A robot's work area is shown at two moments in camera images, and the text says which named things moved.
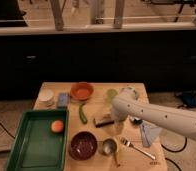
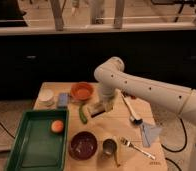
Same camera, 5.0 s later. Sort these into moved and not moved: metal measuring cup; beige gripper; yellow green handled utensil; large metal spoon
Moved: beige gripper
Not moved: yellow green handled utensil; large metal spoon; metal measuring cup
